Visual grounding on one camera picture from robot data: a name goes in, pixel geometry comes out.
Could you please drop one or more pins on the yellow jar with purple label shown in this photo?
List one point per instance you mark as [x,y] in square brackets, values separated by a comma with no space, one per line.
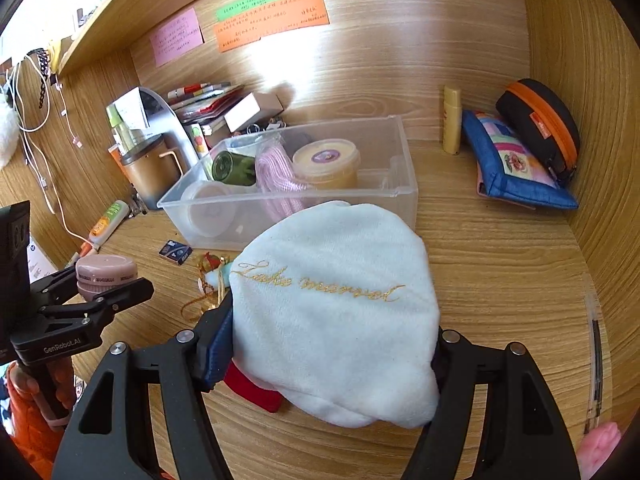
[325,160]

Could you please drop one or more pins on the yellow tube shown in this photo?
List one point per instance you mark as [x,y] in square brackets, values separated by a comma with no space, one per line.
[452,120]

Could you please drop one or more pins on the small blue box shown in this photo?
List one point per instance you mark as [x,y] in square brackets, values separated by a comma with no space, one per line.
[175,251]

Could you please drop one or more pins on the clear round jar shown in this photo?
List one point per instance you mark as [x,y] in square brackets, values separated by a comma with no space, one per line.
[207,207]

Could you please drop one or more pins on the brown mug with lid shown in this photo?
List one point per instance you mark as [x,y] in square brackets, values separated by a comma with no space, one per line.
[150,175]

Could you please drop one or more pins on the slim green bottle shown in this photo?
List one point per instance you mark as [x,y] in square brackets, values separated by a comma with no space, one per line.
[119,130]

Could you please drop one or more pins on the stack of books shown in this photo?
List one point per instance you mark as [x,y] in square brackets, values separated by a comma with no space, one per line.
[210,102]

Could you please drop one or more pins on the white fluffy pompom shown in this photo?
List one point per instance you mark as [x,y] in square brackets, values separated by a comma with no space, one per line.
[6,130]

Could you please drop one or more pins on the orange carton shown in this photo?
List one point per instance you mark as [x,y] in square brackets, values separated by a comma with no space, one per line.
[115,154]

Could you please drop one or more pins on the person's left hand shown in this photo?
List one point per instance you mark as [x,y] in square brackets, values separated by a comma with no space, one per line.
[22,382]

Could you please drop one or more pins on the black orange zip case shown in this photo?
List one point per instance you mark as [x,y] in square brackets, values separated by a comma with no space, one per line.
[540,110]

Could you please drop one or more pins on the wooden desktop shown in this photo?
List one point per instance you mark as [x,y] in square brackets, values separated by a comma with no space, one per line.
[500,285]

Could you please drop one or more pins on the pink knitted cloth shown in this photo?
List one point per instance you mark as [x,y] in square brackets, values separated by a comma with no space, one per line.
[277,170]

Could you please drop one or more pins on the white printed carton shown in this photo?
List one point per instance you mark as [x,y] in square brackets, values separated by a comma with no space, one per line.
[40,260]

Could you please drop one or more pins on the red white marker pens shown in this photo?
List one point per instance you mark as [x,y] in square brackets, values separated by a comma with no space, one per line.
[82,254]

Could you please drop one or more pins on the pink round jar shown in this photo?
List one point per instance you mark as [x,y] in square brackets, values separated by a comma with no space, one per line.
[105,267]

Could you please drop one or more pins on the red pouch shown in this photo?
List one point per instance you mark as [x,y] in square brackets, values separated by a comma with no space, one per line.
[252,390]

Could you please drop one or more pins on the green white glue tube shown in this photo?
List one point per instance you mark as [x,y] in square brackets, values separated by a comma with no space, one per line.
[107,220]

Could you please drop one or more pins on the blue patchwork pouch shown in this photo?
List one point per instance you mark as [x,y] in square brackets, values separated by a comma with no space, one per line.
[505,160]

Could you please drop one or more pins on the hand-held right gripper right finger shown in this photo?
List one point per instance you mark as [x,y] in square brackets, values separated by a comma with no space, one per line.
[465,360]

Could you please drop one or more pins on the white paper receipt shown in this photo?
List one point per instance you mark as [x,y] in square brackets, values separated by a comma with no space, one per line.
[131,109]

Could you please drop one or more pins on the pink fluffy sleeve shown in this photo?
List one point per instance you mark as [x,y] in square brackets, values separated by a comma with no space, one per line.
[600,447]

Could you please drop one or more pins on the teal translucent tube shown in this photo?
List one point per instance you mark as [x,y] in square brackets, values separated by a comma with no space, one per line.
[226,272]

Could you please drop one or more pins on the orange paper note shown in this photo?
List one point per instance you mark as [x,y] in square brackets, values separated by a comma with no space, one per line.
[270,22]

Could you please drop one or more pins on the white embroidered pouch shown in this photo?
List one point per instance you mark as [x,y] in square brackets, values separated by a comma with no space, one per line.
[340,320]

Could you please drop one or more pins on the black binder clips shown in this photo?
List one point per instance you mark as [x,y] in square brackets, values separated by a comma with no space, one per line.
[267,126]

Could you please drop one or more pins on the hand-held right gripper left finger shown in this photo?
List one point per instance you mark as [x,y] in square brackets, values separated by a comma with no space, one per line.
[220,355]

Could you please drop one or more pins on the clear pen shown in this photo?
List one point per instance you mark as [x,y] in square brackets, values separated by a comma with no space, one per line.
[594,360]

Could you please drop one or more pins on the white cardboard box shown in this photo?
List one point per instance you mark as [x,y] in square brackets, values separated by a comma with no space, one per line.
[250,110]

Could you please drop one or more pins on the fruit print box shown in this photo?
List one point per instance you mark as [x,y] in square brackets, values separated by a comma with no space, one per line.
[199,140]

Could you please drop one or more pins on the clear plastic storage box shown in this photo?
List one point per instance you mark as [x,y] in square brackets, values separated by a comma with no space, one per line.
[380,195]

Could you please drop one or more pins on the white curved stand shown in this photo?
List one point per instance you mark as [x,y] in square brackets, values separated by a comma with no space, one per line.
[170,130]

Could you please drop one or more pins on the wooden shelf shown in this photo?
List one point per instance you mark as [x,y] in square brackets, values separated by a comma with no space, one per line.
[150,5]

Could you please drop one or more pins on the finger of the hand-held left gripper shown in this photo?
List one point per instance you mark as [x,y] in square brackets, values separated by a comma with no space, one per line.
[115,297]
[55,280]

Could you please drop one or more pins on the pink paper note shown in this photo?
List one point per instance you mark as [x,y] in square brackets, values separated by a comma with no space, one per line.
[177,37]

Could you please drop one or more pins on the dark green bottle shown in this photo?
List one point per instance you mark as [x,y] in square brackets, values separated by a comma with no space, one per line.
[232,166]

